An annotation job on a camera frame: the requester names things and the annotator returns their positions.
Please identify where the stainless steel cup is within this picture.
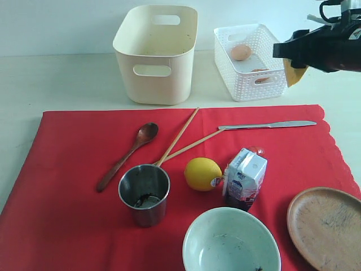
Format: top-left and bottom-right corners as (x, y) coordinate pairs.
(118, 164), (170, 228)

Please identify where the pale green ceramic bowl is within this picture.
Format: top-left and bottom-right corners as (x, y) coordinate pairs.
(182, 207), (281, 270)

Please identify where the silver table knife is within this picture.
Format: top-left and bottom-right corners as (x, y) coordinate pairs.
(218, 120), (317, 130)

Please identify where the red tablecloth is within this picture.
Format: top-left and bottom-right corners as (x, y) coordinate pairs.
(1, 105), (360, 270)

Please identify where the wooden chopstick flat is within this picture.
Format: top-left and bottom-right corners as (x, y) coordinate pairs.
(162, 129), (225, 162)

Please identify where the red cherry tomato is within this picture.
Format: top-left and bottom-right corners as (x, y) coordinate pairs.
(248, 146), (265, 156)

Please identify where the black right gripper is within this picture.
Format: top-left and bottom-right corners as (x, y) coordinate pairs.
(273, 21), (360, 72)

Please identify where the yellow lemon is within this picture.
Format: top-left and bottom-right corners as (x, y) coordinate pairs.
(184, 157), (222, 192)

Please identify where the brown wooden spoon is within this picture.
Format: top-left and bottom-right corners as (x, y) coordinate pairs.
(96, 123), (159, 193)

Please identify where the wooden chopstick steep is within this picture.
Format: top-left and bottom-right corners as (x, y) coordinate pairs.
(155, 107), (200, 167)

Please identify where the brown egg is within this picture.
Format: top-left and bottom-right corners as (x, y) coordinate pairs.
(230, 44), (252, 61)

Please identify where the cream plastic bin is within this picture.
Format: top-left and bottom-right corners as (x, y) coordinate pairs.
(113, 5), (198, 105)

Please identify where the yellow cheese wedge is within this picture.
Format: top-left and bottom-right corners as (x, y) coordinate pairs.
(283, 59), (308, 87)

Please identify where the orange fried food piece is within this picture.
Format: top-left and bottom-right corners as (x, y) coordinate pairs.
(252, 69), (268, 84)

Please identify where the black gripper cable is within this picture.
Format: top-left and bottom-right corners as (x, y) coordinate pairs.
(306, 0), (361, 27)

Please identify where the brown wooden plate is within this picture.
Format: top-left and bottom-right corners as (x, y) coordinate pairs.
(287, 187), (360, 271)

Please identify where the small milk carton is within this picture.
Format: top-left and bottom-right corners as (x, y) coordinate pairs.
(222, 148), (267, 212)

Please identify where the white perforated plastic basket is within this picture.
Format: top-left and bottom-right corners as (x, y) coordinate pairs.
(213, 24), (287, 102)

